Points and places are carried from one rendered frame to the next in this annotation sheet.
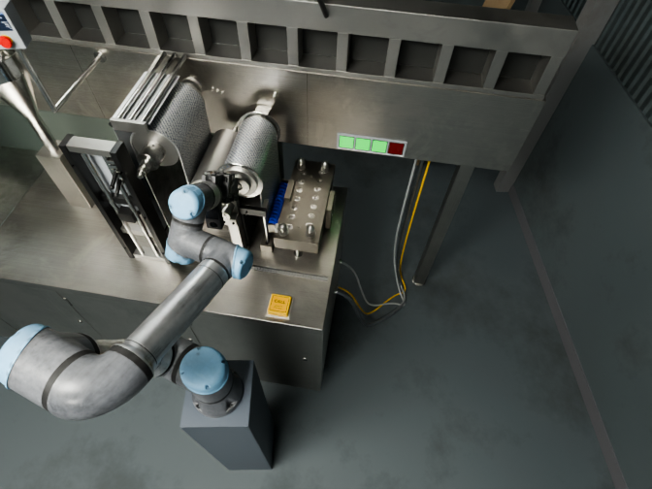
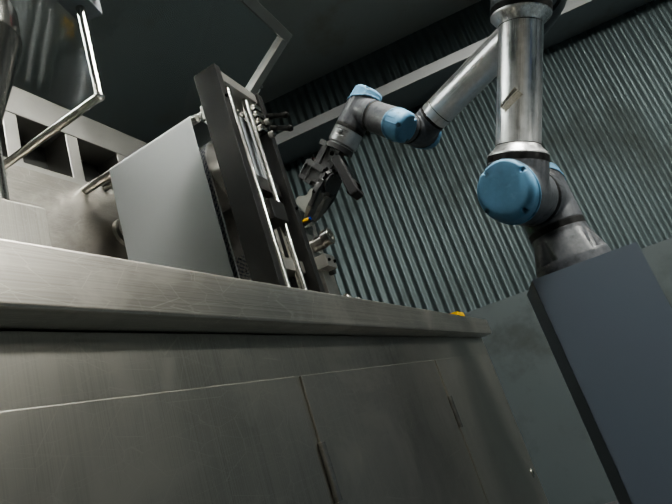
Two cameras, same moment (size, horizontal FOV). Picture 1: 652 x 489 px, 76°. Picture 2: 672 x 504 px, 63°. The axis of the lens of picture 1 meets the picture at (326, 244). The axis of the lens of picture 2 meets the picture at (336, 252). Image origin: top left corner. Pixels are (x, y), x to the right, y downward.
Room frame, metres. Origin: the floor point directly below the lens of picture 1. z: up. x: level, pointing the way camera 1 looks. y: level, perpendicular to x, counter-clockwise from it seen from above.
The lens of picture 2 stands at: (0.51, 1.52, 0.75)
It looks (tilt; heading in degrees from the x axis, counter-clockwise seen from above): 17 degrees up; 285
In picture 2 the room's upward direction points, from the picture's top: 19 degrees counter-clockwise
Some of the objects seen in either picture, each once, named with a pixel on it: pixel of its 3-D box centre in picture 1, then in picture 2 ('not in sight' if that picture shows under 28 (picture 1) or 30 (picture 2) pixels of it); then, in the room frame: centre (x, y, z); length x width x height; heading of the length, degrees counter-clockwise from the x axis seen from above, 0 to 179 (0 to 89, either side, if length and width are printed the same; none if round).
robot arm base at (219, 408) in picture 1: (215, 387); (565, 248); (0.36, 0.31, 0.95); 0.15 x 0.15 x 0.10
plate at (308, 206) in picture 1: (306, 203); not in sight; (1.05, 0.08, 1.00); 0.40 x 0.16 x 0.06; 173
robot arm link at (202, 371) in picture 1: (205, 373); (541, 199); (0.36, 0.31, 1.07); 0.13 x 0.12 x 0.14; 67
